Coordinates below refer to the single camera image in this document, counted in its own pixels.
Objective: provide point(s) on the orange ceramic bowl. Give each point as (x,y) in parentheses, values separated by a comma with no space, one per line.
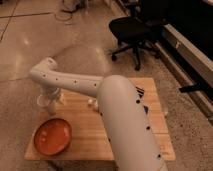
(52,137)

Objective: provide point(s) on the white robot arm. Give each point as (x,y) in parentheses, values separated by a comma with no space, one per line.
(127,126)

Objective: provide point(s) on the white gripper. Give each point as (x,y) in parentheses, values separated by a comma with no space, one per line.
(51,95)

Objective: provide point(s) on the white plastic bottle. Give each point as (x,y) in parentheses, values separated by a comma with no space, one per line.
(94,104)

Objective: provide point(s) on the wooden folding table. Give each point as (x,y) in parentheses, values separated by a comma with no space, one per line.
(89,139)

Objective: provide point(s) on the black office chair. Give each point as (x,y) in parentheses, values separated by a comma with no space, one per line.
(144,24)

